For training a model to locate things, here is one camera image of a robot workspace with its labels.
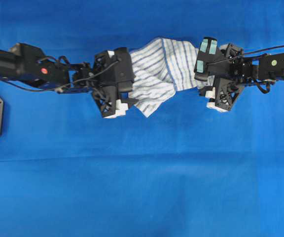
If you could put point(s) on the white blue striped towel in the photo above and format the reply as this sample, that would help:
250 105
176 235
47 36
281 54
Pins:
162 68

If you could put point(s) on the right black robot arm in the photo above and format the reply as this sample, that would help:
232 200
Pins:
270 70

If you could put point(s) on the right wrist camera teal tape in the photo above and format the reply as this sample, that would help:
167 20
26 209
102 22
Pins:
208 54

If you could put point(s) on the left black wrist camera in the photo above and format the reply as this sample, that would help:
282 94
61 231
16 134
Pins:
124 75

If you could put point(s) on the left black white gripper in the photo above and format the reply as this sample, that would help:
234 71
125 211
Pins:
100 80

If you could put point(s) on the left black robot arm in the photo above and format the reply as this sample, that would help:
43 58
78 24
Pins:
29 65

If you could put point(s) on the blue table cloth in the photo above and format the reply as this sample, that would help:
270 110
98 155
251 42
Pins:
185 171

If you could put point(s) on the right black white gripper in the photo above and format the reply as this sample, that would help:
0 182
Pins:
238 72

